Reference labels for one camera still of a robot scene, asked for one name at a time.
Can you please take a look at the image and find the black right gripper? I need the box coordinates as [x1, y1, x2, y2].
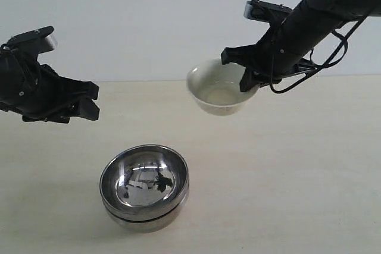
[220, 20, 323, 92]

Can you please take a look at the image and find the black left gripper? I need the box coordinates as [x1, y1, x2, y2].
[1, 47, 99, 123]

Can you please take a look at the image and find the white ceramic bowl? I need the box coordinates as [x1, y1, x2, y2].
[185, 59, 260, 117]

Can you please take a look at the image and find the ribbed stainless steel bowl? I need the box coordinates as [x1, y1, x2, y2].
[99, 144, 190, 211]

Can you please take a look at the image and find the smooth stainless steel bowl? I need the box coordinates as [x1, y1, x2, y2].
[99, 172, 190, 233]

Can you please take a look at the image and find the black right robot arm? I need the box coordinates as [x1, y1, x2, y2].
[221, 0, 380, 94]

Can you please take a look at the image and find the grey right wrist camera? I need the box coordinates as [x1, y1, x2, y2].
[243, 0, 293, 23]

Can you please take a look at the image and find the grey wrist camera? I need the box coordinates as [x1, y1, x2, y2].
[6, 26, 57, 55]
[243, 0, 293, 23]

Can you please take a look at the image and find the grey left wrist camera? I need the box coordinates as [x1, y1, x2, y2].
[6, 26, 57, 55]

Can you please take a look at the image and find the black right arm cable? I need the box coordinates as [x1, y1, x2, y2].
[269, 12, 368, 94]

